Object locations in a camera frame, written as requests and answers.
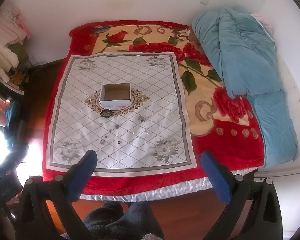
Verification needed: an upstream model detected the brown plush toy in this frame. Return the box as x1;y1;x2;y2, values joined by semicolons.
10;71;28;86

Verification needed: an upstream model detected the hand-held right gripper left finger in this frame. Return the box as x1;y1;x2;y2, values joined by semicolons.
15;150;98;240

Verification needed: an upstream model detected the pink pillow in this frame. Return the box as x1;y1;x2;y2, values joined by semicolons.
251;12;275;34

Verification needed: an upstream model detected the thin silver chain necklace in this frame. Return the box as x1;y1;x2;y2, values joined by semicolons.
135;127;150;140

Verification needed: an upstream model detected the blue quilt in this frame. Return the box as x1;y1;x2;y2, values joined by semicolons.
191;7;298;168

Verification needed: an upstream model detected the red floral blanket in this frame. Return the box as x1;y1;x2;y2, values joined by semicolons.
41;20;265;198

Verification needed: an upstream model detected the white cardboard box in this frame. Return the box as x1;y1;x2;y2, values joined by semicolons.
99;83;131;108

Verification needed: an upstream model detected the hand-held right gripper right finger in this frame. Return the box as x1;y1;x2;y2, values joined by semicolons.
201;151;283;240

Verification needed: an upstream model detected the white ruffled bed skirt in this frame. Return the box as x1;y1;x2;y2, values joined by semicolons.
79;167;258;203

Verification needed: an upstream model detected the pile of pale clothes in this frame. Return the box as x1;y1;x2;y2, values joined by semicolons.
0;1;30;83

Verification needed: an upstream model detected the person's right leg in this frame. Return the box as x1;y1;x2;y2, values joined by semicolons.
127;200;165;240

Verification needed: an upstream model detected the white diamond-pattern cloth mat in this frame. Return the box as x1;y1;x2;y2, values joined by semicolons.
45;51;197;178

